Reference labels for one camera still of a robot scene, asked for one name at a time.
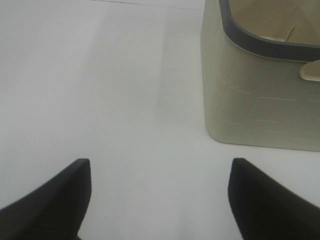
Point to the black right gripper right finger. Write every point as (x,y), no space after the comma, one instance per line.
(264,209)

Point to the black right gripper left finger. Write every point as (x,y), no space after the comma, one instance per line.
(53,211)

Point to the beige fabric storage bin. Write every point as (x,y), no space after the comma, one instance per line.
(261,72)

